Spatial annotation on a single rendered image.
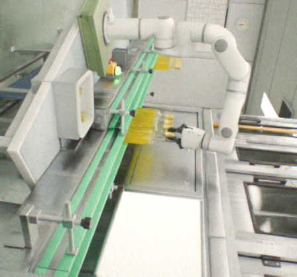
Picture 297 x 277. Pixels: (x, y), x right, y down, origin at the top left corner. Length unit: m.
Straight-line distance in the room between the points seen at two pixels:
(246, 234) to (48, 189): 0.73
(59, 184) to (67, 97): 0.30
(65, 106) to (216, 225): 0.69
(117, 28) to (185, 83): 6.14
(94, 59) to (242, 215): 0.91
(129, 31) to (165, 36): 0.16
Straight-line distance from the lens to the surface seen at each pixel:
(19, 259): 0.89
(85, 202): 1.03
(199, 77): 7.53
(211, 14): 7.22
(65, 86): 1.13
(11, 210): 1.35
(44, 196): 1.04
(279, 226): 1.37
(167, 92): 7.67
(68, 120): 1.18
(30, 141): 1.03
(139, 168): 1.46
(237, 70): 1.32
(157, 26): 1.47
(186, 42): 1.45
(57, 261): 0.89
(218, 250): 1.15
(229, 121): 1.35
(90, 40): 1.41
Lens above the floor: 1.20
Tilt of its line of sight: 6 degrees down
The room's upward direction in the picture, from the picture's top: 96 degrees clockwise
